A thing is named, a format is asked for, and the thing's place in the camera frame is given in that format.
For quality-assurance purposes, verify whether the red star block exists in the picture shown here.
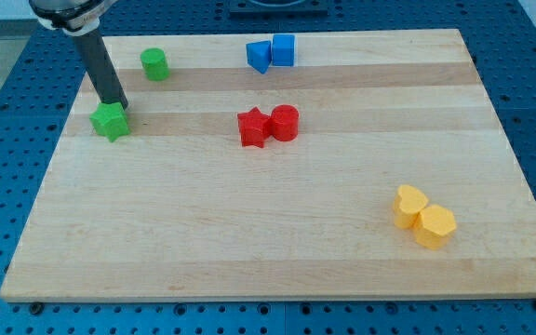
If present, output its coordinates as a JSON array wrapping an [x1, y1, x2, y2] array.
[[237, 107, 271, 148]]

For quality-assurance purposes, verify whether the green star block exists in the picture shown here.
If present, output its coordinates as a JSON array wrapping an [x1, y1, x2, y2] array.
[[89, 102, 130, 142]]

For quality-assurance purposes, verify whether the red cylinder block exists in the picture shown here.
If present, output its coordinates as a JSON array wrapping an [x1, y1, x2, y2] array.
[[271, 104, 300, 141]]

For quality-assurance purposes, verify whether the wooden board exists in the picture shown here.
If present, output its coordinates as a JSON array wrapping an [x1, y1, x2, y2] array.
[[0, 29, 536, 303]]

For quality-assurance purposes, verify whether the blue triangle block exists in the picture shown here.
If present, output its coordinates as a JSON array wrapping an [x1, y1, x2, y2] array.
[[246, 40, 272, 74]]

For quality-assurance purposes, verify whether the blue cube block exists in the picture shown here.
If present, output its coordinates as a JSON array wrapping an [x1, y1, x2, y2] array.
[[272, 34, 296, 67]]

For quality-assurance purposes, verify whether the yellow heart block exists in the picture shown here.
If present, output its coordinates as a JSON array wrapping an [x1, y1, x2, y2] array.
[[393, 184, 429, 229]]

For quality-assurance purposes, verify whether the green cylinder block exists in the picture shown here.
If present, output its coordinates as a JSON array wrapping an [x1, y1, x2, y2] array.
[[140, 47, 169, 81]]

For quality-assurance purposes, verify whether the yellow hexagon block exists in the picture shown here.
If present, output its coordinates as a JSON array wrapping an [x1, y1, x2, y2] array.
[[413, 205, 457, 250]]

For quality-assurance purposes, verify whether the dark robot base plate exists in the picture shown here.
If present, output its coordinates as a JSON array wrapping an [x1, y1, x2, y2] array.
[[227, 0, 330, 17]]

